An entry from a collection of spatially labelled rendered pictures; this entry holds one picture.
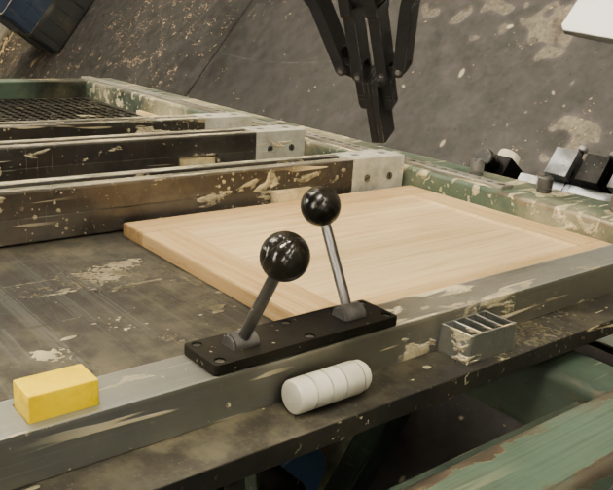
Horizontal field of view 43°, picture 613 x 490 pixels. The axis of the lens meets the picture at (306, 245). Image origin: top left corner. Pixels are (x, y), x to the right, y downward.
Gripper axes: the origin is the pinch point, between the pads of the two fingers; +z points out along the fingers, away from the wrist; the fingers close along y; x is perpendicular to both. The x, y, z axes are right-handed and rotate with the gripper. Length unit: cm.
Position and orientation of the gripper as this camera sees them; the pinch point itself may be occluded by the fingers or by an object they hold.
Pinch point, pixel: (378, 107)
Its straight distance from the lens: 82.2
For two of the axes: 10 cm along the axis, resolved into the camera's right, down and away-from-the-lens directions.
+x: 4.3, -6.0, 6.7
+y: 8.8, 1.3, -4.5
